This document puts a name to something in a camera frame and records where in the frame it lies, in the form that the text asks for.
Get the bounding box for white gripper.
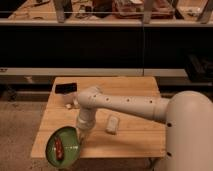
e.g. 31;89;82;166
76;121;95;140

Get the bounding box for green ceramic bowl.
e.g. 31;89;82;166
45;126;80;169

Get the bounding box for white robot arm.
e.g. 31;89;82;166
76;86;213;171

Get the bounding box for red object in bowl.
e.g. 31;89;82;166
55;138;64;160

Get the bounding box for wooden table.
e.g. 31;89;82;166
31;77;165;158

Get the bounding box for black rectangular box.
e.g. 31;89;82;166
55;83;77;94

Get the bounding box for long workbench shelf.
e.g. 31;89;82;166
0;0;213;27

